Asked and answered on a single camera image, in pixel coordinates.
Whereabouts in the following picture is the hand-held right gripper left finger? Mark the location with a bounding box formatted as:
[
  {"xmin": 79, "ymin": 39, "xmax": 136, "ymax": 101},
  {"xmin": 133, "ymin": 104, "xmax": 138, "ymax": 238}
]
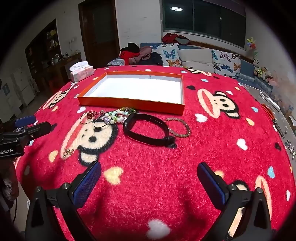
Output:
[{"xmin": 24, "ymin": 160, "xmax": 102, "ymax": 241}]

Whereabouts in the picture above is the pearl bead bracelet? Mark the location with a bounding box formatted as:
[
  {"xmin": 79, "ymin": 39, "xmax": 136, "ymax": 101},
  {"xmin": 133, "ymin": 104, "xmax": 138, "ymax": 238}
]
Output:
[{"xmin": 102, "ymin": 111, "xmax": 126, "ymax": 125}]

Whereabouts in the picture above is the dark wooden door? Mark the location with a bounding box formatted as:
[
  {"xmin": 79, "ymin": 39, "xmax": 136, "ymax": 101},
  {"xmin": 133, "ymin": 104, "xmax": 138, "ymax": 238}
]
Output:
[{"xmin": 78, "ymin": 0, "xmax": 120, "ymax": 69}]

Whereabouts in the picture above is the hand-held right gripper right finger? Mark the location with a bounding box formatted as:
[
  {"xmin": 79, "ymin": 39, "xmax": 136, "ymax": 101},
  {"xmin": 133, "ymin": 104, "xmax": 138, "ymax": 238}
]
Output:
[{"xmin": 196, "ymin": 162, "xmax": 278, "ymax": 241}]

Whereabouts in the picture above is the colourful flower toy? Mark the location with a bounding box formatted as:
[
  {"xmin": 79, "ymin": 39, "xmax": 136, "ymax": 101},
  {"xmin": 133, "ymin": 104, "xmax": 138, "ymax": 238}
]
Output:
[{"xmin": 246, "ymin": 37, "xmax": 258, "ymax": 58}]

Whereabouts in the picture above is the colourful bead chain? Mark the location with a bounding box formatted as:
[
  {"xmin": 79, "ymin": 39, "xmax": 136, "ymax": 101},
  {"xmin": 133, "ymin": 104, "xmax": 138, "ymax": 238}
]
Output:
[{"xmin": 116, "ymin": 106, "xmax": 137, "ymax": 114}]

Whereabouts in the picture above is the red printed blanket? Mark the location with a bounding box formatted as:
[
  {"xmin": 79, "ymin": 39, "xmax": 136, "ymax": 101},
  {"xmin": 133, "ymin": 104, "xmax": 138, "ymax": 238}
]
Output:
[{"xmin": 14, "ymin": 65, "xmax": 293, "ymax": 241}]

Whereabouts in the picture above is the orange shallow box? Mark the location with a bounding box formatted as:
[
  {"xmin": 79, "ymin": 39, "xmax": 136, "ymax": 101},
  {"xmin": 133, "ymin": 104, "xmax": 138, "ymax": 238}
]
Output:
[{"xmin": 77, "ymin": 71, "xmax": 185, "ymax": 115}]

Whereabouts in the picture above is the pink garment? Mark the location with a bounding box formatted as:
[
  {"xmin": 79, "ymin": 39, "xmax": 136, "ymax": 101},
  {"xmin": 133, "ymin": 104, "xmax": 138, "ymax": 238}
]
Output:
[{"xmin": 128, "ymin": 46, "xmax": 153, "ymax": 65}]

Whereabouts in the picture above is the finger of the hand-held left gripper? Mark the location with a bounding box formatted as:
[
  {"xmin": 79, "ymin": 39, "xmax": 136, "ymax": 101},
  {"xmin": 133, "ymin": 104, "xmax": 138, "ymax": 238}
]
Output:
[
  {"xmin": 14, "ymin": 115, "xmax": 36, "ymax": 128},
  {"xmin": 16, "ymin": 122, "xmax": 52, "ymax": 146}
]

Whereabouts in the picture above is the black garment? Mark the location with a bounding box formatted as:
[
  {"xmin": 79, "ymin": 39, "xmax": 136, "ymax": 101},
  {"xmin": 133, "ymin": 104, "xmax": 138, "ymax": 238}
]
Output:
[{"xmin": 120, "ymin": 43, "xmax": 140, "ymax": 54}]

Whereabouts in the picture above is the red knotted string bracelet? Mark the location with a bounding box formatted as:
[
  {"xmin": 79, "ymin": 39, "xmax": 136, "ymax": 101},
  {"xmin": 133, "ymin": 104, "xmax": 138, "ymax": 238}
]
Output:
[{"xmin": 80, "ymin": 111, "xmax": 97, "ymax": 125}]

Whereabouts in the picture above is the butterfly print pillow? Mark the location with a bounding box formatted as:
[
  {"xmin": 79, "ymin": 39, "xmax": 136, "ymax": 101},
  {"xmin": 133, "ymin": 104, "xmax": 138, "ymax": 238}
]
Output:
[
  {"xmin": 211, "ymin": 49, "xmax": 241, "ymax": 78},
  {"xmin": 156, "ymin": 43, "xmax": 183, "ymax": 67}
]

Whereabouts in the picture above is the pink tissue pack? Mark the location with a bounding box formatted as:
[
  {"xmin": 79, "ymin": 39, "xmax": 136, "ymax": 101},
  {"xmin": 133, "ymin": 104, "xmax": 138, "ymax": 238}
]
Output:
[{"xmin": 69, "ymin": 61, "xmax": 94, "ymax": 82}]

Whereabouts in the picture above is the thin silver bangle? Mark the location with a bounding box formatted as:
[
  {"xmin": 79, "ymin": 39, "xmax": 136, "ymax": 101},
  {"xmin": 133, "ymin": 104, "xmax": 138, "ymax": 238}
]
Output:
[{"xmin": 93, "ymin": 112, "xmax": 114, "ymax": 128}]

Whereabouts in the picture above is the round bead bracelet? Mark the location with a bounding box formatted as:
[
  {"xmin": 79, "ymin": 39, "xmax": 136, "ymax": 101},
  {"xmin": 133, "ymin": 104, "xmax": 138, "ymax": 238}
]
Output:
[{"xmin": 165, "ymin": 117, "xmax": 191, "ymax": 138}]

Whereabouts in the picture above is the wooden side desk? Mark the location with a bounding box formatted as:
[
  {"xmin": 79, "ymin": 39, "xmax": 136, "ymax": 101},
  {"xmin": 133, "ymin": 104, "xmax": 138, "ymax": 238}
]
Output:
[{"xmin": 43, "ymin": 53, "xmax": 82, "ymax": 92}]

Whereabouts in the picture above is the pile of plush toys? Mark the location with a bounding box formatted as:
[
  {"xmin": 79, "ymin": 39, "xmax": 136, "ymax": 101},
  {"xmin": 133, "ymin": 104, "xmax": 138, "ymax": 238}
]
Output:
[{"xmin": 254, "ymin": 66, "xmax": 278, "ymax": 87}]

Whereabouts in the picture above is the black smart band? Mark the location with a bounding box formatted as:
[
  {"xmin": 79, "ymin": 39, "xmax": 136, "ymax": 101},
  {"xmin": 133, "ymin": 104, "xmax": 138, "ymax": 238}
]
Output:
[{"xmin": 123, "ymin": 113, "xmax": 177, "ymax": 149}]

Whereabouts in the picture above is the dark window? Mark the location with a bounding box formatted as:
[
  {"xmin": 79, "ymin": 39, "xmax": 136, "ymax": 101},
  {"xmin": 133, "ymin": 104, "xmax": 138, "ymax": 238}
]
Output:
[{"xmin": 162, "ymin": 0, "xmax": 246, "ymax": 48}]

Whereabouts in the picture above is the dark display cabinet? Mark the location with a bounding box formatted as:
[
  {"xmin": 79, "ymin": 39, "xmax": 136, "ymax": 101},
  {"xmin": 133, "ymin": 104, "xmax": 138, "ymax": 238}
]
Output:
[{"xmin": 25, "ymin": 19, "xmax": 62, "ymax": 77}]

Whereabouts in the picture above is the blue sofa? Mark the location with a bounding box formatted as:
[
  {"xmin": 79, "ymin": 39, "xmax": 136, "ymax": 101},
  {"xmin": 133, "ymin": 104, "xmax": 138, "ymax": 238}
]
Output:
[{"xmin": 107, "ymin": 42, "xmax": 278, "ymax": 93}]

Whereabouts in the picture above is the beige pillow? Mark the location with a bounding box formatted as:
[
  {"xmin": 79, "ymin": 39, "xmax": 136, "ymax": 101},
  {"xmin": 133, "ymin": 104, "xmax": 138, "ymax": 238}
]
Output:
[{"xmin": 178, "ymin": 49, "xmax": 214, "ymax": 73}]

